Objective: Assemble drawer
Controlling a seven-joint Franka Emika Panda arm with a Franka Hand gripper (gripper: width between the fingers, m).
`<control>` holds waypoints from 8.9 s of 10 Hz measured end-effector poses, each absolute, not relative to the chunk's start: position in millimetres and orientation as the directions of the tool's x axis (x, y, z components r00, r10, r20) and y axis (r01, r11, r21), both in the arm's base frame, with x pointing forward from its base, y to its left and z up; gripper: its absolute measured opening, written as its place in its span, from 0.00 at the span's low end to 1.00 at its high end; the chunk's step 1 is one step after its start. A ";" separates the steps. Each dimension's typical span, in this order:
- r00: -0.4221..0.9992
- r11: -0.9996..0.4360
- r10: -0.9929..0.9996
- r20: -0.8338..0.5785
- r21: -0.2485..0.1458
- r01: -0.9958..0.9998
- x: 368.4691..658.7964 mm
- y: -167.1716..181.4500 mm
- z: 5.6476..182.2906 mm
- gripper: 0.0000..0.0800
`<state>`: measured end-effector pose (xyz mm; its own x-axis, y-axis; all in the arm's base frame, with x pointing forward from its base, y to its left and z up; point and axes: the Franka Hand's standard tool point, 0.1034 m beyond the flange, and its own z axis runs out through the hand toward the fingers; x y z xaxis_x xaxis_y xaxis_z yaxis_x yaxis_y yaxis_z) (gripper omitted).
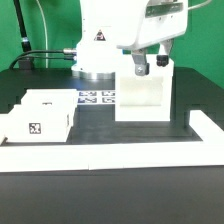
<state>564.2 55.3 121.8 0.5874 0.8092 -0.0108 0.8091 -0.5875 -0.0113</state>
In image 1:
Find gripper finger with metal tip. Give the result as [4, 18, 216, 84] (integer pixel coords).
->
[131, 49, 149, 76]

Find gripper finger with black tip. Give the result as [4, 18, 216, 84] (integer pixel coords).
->
[156, 39, 173, 67]

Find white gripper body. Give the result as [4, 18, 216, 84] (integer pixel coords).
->
[116, 0, 188, 50]

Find white drawer cabinet housing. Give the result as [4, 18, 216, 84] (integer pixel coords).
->
[115, 54, 174, 121]

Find white front drawer box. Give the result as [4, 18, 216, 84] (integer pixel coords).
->
[5, 105, 74, 143]

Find white drawer box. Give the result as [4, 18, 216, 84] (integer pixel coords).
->
[5, 105, 74, 143]
[20, 88, 80, 108]

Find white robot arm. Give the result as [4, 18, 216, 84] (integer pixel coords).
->
[72, 0, 188, 80]

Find white rear drawer box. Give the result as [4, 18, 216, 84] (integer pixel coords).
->
[20, 88, 80, 108]

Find fiducial marker sheet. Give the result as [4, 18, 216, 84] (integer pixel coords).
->
[78, 90, 115, 105]

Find black pole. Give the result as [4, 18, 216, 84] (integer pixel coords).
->
[13, 0, 31, 52]

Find black cable with connector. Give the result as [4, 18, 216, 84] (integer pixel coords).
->
[8, 48, 78, 70]

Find white fence wall frame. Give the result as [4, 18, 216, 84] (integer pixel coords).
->
[0, 110, 224, 173]

